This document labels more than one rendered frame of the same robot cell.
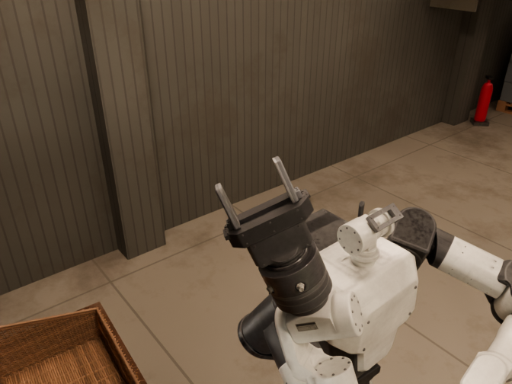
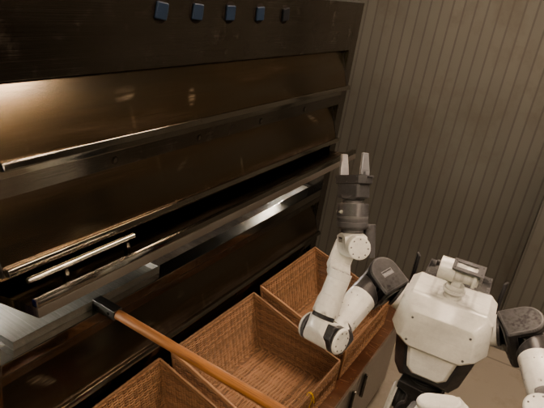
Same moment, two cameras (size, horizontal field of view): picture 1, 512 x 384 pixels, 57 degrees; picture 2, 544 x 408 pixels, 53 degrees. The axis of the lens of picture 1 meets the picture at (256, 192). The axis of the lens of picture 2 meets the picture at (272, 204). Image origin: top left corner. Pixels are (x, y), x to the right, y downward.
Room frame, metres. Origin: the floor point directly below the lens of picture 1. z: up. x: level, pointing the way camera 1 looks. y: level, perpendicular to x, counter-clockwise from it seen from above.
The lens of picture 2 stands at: (-0.31, -1.20, 2.18)
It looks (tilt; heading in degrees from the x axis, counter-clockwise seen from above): 23 degrees down; 63
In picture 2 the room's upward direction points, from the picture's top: 9 degrees clockwise
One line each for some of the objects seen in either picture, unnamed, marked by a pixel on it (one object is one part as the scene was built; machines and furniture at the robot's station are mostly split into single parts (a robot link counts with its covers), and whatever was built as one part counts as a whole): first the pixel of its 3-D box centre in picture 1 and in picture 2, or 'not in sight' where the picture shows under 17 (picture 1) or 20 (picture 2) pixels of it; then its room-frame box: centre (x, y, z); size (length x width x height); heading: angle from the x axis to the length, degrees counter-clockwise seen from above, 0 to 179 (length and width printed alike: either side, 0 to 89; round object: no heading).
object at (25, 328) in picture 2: not in sight; (56, 278); (-0.22, 0.36, 1.20); 0.55 x 0.36 x 0.03; 34
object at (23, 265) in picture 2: not in sight; (226, 158); (0.36, 0.53, 1.54); 1.79 x 0.11 x 0.19; 35
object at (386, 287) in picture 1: (336, 293); (443, 323); (0.86, -0.19, 1.26); 0.34 x 0.30 x 0.36; 130
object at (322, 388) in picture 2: not in sight; (258, 370); (0.52, 0.31, 0.72); 0.56 x 0.49 x 0.28; 34
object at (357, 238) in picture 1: (364, 235); (456, 275); (0.81, -0.23, 1.46); 0.10 x 0.07 x 0.09; 130
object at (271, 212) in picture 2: not in sight; (210, 248); (0.35, 0.54, 1.16); 1.80 x 0.06 x 0.04; 35
